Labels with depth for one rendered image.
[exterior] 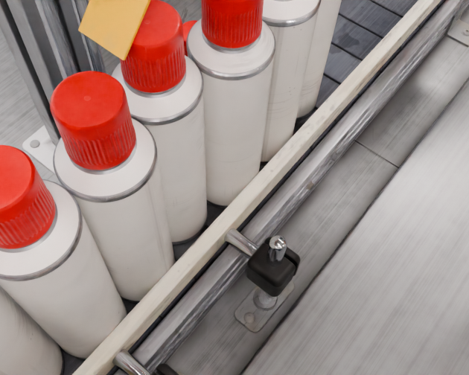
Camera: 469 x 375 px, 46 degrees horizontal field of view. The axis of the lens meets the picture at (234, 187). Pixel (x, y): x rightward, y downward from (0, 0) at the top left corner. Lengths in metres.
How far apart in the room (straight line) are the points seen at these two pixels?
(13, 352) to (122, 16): 0.18
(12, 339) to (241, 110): 0.18
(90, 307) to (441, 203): 0.29
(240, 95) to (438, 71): 0.35
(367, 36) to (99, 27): 0.36
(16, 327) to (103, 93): 0.14
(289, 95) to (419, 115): 0.23
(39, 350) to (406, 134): 0.39
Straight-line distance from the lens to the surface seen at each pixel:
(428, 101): 0.61
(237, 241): 0.40
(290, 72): 0.38
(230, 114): 0.34
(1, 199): 0.23
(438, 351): 0.43
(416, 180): 0.49
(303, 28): 0.35
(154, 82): 0.28
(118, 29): 0.27
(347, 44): 0.57
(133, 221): 0.30
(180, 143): 0.32
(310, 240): 0.49
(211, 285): 0.42
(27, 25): 0.40
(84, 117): 0.24
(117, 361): 0.38
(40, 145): 0.56
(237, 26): 0.30
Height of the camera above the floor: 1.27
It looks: 60 degrees down
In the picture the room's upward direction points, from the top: 3 degrees clockwise
